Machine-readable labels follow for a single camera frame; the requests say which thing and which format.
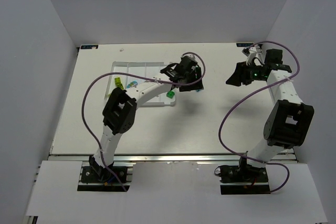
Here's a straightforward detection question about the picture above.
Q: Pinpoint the teal oval flower lego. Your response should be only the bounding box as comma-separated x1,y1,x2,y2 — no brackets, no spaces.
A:
127,81,138,89

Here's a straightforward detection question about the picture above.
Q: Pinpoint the lime green lego brick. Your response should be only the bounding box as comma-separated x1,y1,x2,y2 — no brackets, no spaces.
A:
114,77,124,90

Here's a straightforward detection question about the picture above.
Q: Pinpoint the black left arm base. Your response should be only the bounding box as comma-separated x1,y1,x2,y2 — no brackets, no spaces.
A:
77,156,132,192

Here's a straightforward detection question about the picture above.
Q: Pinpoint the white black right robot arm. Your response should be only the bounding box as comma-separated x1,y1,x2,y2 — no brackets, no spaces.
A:
226,49,314,169

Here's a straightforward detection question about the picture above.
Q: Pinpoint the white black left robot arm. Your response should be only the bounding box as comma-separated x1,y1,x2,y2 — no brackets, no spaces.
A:
89,52,205,182

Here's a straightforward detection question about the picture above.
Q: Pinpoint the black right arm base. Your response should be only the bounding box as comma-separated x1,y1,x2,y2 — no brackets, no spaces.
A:
214,158,270,195

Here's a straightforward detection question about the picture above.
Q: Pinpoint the black corner label right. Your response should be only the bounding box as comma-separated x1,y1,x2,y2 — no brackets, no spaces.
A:
236,42,253,48

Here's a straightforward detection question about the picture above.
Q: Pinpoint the black corner label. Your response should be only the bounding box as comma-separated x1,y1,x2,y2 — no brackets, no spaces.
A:
80,45,99,50
236,42,253,48

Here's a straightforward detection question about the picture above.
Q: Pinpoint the white divided sorting tray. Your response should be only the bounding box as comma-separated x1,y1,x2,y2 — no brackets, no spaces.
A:
104,61,176,108

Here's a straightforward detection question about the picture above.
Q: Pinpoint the black corner label left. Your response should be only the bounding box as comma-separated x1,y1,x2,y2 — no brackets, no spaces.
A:
80,45,99,50

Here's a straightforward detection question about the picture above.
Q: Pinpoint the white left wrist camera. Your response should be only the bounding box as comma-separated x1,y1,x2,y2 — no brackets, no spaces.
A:
181,54,196,61

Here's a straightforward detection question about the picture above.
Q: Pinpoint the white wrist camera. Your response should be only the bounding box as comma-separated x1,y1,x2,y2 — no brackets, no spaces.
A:
181,54,196,61
242,48,258,66

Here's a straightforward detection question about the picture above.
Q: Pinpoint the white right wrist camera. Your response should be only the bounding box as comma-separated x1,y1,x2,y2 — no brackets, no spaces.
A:
242,48,258,66

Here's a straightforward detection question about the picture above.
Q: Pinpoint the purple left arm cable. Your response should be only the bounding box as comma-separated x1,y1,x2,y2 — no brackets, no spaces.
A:
81,52,206,192

